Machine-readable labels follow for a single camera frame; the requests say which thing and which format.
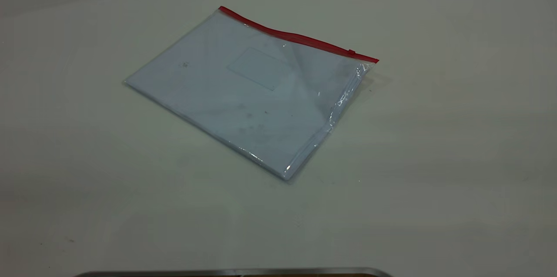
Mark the clear zipper bag red strip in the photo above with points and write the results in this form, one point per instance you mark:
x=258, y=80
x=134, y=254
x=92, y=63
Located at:
x=261, y=107

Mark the silver metal frame edge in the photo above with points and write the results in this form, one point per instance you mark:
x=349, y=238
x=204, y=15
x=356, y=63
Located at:
x=235, y=273

